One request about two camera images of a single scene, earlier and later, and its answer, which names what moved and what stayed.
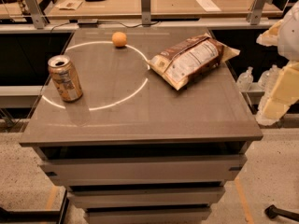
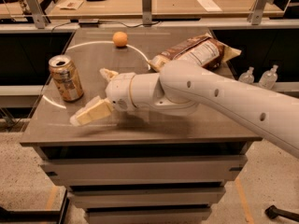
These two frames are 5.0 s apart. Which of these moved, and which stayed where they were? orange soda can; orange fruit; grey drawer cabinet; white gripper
Moved: white gripper
Stayed: grey drawer cabinet; orange soda can; orange fruit
